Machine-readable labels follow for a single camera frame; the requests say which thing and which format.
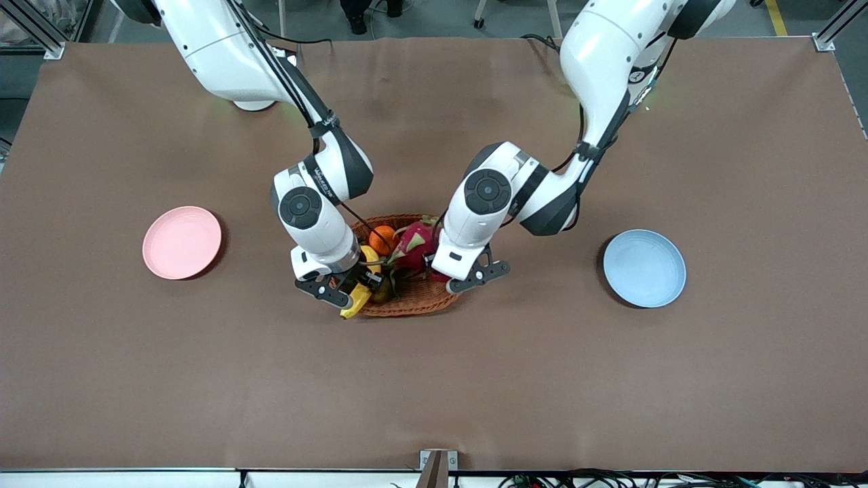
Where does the yellow banana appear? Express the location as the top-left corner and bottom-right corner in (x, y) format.
(340, 245), (382, 320)

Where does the aluminium frame post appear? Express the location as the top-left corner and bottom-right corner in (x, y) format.
(0, 0), (66, 60)
(812, 0), (868, 53)

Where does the pink plate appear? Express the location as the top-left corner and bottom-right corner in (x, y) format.
(142, 205), (222, 281)

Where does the light blue plate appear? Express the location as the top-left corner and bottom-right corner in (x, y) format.
(603, 229), (687, 309)

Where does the pink dragon fruit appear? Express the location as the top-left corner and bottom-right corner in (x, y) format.
(388, 216), (443, 276)

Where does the black left arm base cable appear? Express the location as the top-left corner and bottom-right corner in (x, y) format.
(520, 33), (565, 53)

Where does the metal frame bracket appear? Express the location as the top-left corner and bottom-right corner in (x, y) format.
(419, 449), (459, 488)

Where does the black cable bundle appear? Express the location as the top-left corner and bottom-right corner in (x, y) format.
(498, 468), (868, 488)

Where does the white table edge rail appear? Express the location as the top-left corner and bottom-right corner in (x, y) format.
(0, 468), (421, 488)

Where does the black right arm base cable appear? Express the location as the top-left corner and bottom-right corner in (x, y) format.
(261, 26), (333, 48)

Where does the black arm base cable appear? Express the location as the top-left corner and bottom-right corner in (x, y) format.
(261, 26), (333, 48)
(520, 33), (565, 53)

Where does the brown table cover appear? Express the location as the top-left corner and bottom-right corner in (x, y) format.
(0, 37), (868, 473)

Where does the orange mandarin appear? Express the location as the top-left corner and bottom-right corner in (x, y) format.
(370, 225), (398, 256)

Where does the white chair base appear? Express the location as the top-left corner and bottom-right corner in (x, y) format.
(473, 0), (565, 39)

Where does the brown woven wicker basket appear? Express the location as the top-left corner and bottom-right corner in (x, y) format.
(348, 214), (470, 318)

